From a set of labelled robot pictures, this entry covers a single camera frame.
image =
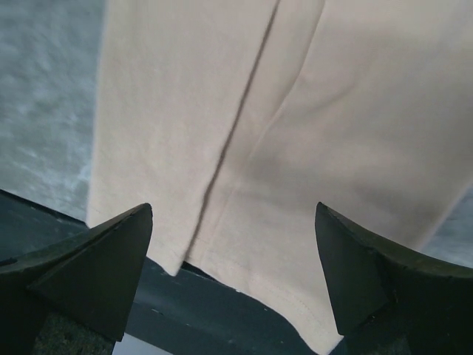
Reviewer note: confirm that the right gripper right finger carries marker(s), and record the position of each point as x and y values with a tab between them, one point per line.
389	299

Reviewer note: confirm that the tan t shirt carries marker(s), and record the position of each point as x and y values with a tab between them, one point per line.
234	119

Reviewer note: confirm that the black base beam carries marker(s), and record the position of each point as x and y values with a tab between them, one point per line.
190	313

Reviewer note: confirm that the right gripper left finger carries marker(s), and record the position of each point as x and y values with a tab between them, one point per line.
75	296

